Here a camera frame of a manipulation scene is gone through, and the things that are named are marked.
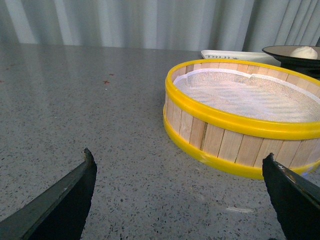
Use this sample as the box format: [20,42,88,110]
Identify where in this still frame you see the white rectangular tray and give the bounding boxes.
[201,50,281,67]

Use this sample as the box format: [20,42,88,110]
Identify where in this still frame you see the yellow-rimmed bamboo steamer basket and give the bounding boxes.
[163,59,320,179]

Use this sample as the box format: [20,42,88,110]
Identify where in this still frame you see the grey pleated curtain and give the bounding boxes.
[0,0,320,52]

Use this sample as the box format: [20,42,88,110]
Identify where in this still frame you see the white steamer mesh liner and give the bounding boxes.
[173,68,320,123]

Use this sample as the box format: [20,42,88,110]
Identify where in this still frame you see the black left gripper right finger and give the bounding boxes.
[262,153,320,240]

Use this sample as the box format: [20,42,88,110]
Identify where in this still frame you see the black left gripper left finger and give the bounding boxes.
[0,148,97,240]

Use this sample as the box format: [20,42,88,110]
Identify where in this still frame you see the tan plate with black rim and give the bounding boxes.
[262,45,320,80]

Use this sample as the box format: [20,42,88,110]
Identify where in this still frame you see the white steamed bun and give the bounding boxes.
[290,46,318,60]

